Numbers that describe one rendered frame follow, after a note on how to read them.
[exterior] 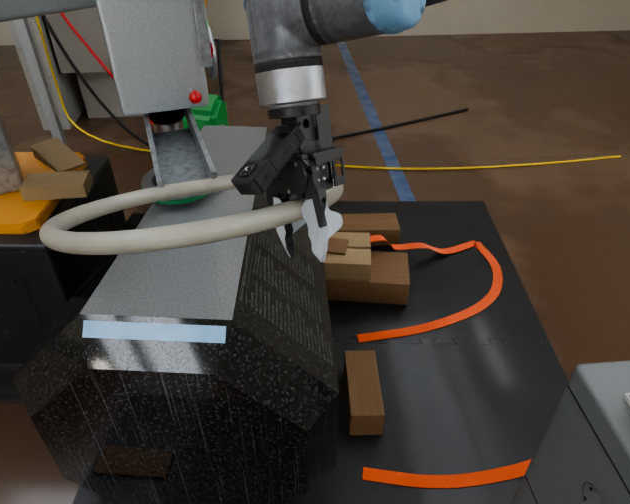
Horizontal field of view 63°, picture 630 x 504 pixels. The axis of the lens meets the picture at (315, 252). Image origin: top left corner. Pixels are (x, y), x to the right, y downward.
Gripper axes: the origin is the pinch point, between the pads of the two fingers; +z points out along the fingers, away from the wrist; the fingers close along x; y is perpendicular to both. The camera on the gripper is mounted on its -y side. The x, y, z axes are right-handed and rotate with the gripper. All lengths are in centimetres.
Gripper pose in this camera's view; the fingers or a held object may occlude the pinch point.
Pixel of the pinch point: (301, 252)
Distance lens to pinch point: 73.6
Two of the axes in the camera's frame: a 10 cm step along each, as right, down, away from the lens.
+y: 6.7, -2.9, 6.8
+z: 1.2, 9.5, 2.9
